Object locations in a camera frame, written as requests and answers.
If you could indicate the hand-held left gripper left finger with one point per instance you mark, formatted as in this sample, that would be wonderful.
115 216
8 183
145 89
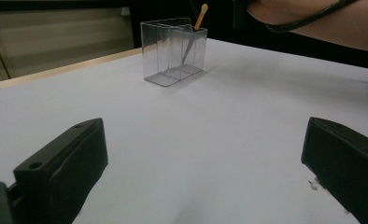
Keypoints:
63 174

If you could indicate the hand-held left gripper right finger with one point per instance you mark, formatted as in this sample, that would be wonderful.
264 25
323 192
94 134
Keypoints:
350 168

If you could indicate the clear plastic organizer box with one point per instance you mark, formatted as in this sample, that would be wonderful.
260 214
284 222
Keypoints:
166 56

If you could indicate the black brush with orange tip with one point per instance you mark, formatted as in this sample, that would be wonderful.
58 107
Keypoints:
201 17

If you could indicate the white table sheet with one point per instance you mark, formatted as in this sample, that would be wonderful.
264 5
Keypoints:
204 140

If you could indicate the black horizontal bar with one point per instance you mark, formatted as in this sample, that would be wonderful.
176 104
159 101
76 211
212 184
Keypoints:
48 6

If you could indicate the black curtain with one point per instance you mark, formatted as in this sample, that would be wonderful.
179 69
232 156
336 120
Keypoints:
222 18

